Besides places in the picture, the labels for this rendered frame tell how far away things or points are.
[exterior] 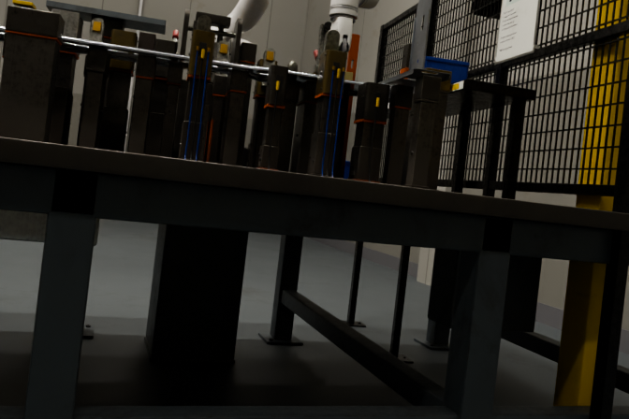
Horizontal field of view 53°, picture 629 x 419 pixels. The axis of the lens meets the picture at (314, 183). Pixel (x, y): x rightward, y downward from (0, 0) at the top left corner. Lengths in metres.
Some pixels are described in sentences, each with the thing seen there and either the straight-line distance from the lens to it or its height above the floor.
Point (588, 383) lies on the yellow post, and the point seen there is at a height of 0.27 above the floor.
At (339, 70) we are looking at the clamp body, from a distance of 1.71.
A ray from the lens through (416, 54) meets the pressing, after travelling 2.08.
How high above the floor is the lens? 0.68
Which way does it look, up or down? level
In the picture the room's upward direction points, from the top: 7 degrees clockwise
